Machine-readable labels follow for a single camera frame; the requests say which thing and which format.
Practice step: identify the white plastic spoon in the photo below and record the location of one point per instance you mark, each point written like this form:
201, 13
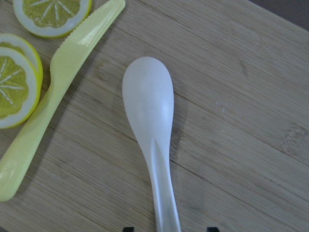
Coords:
148, 98

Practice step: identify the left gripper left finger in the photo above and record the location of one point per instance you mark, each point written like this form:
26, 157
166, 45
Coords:
128, 229

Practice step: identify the lower lemon slice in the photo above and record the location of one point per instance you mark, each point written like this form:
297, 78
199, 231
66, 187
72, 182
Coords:
20, 88

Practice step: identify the yellow plastic knife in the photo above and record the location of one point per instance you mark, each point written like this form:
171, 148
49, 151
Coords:
64, 66

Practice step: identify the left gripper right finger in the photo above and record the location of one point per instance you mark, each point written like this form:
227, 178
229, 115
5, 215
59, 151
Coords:
212, 229

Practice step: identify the upper lemon slice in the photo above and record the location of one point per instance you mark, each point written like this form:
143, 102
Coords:
51, 18

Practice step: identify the lemon slice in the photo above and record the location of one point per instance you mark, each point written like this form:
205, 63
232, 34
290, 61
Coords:
51, 18
20, 88
22, 46

